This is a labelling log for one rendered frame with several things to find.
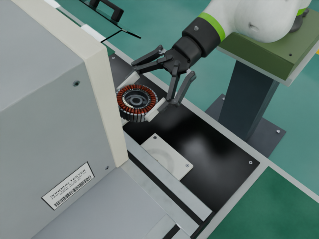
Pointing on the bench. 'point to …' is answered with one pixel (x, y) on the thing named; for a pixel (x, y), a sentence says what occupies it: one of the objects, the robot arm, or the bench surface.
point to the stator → (136, 92)
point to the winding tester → (51, 116)
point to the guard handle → (110, 7)
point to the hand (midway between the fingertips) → (137, 100)
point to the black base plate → (192, 144)
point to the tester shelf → (133, 205)
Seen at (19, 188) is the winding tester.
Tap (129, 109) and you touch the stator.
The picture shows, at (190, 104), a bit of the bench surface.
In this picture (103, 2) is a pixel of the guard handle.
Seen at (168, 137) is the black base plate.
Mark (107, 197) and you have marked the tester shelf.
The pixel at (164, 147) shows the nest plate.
